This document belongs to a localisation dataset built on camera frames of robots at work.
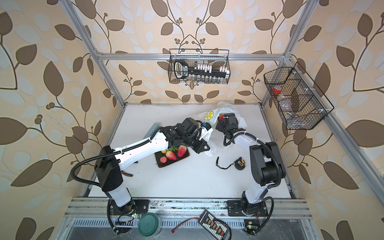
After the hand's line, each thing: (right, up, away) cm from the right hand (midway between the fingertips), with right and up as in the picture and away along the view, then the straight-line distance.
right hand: (224, 125), depth 96 cm
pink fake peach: (-38, -20, -8) cm, 43 cm away
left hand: (-10, -10, -22) cm, 27 cm away
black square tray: (-34, -21, -8) cm, 41 cm away
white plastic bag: (-10, +6, -17) cm, 21 cm away
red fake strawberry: (-27, -15, -6) cm, 31 cm away
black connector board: (-10, -45, -28) cm, 54 cm away
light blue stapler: (-49, -3, +4) cm, 49 cm away
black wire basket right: (+34, +12, -23) cm, 43 cm away
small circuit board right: (+9, -47, -25) cm, 54 cm away
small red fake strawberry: (-33, -17, -9) cm, 38 cm away
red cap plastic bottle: (+30, +22, -9) cm, 38 cm away
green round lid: (-38, -40, -34) cm, 65 cm away
